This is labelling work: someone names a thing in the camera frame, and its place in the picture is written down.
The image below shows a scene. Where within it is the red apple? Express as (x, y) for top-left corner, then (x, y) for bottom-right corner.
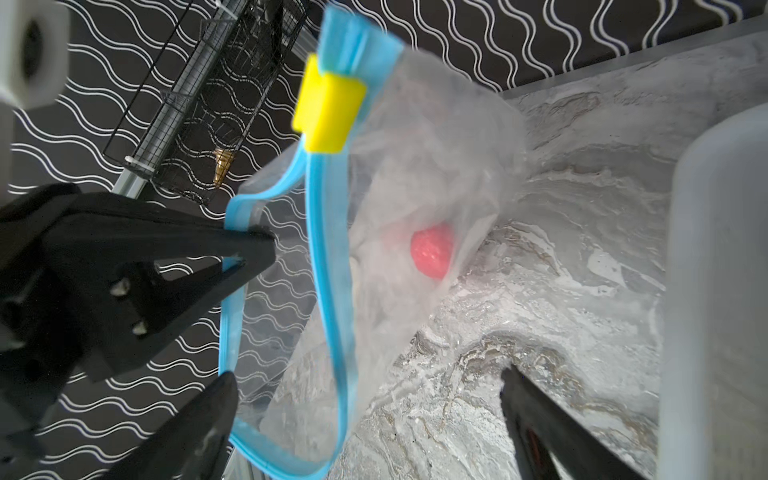
(410, 223), (455, 280)

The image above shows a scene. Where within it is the black wire wall basket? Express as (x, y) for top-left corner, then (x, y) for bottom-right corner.
(103, 1), (309, 207)

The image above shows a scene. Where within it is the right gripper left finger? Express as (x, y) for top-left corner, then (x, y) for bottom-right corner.
(103, 371), (238, 479)

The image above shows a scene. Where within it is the clear zip top bag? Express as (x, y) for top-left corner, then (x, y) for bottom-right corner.
(219, 7), (525, 479)

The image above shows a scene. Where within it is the white plastic basket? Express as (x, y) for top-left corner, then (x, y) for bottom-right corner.
(656, 105), (767, 479)

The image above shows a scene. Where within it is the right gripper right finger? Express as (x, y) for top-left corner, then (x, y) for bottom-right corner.
(500, 365), (642, 479)

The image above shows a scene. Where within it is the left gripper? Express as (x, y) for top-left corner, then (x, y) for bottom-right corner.
(1, 183), (276, 479)

